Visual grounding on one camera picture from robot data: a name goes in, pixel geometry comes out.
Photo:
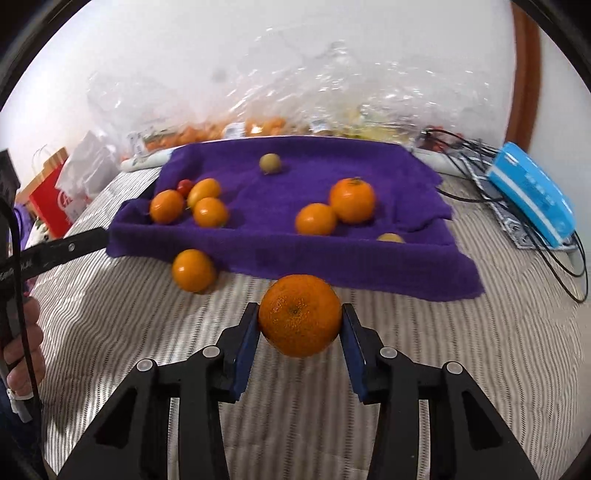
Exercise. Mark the clear bag of yellow fruit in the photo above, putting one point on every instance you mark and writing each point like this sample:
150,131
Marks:
369,131

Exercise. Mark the purple towel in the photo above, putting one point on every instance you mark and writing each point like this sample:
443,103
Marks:
277,198

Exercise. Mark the person's left hand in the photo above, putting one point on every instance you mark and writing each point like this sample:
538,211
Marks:
14,369

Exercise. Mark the red paper bag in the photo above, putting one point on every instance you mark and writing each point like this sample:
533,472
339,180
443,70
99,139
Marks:
51,207

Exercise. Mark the clear bag of oranges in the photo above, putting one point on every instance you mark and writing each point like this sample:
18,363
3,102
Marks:
268,124
194,134

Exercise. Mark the small yellow-green fruit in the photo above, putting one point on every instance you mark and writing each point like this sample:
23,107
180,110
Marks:
390,238
270,163

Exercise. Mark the orange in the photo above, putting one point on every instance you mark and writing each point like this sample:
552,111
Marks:
166,206
194,272
210,212
205,190
316,219
300,314
352,201

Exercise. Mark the striped quilt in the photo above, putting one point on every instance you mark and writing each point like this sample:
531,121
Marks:
415,346

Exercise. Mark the white paper roll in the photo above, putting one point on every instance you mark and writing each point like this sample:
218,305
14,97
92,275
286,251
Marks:
143,161

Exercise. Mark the red cherry tomato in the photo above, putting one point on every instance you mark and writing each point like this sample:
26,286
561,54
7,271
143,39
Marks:
185,187

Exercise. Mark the translucent white plastic bag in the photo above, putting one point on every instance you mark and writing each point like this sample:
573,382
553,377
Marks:
87,166

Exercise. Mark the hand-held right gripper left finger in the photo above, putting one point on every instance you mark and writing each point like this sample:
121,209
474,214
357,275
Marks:
244,350

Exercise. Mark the blue tissue pack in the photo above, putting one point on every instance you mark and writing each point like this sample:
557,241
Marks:
531,189

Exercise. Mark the brown wooden door frame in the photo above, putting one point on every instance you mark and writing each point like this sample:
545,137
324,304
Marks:
524,78

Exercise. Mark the person's left forearm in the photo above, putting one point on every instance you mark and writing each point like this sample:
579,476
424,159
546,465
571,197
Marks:
14,438

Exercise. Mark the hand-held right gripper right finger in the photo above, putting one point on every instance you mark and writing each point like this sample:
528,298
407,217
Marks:
353,355

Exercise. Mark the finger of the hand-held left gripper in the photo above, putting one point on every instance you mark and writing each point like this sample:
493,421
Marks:
69,249

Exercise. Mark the white power strip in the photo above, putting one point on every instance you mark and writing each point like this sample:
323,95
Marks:
443,161

